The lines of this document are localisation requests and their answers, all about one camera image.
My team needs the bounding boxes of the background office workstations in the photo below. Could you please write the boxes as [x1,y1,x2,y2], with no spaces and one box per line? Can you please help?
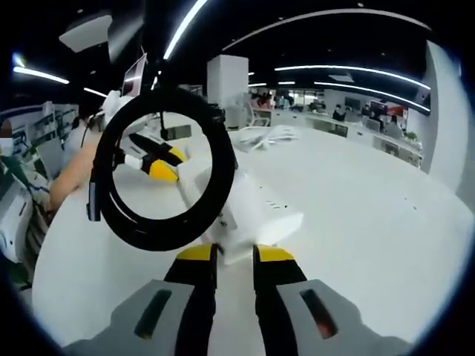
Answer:
[222,103,424,170]

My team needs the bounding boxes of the white desk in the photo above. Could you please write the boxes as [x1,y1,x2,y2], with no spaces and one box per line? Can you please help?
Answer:
[31,111,465,356]

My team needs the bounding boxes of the white power strip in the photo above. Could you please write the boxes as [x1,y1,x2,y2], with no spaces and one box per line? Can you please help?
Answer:
[177,154,306,246]

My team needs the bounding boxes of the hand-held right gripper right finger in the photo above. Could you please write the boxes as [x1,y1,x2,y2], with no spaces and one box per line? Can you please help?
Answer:
[252,243,415,356]

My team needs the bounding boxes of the person's white striped clothing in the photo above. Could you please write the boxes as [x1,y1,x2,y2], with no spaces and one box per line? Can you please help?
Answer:
[10,162,51,208]

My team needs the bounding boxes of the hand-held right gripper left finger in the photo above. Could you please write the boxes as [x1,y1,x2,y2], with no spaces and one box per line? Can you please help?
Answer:
[61,243,219,356]

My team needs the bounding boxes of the white chest-worn device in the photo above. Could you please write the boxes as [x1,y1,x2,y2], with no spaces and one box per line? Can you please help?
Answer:
[0,181,35,263]

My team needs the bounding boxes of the white power strip cable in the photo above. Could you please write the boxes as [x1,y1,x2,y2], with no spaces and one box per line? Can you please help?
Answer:
[236,124,302,152]

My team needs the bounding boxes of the black charger cable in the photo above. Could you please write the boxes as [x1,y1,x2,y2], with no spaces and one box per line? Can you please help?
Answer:
[87,88,238,254]

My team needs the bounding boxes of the computer monitor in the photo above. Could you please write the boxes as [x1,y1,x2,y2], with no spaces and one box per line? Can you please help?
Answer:
[122,53,148,96]

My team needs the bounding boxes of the green strap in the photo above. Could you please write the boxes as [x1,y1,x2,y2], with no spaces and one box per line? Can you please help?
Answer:
[0,154,27,194]

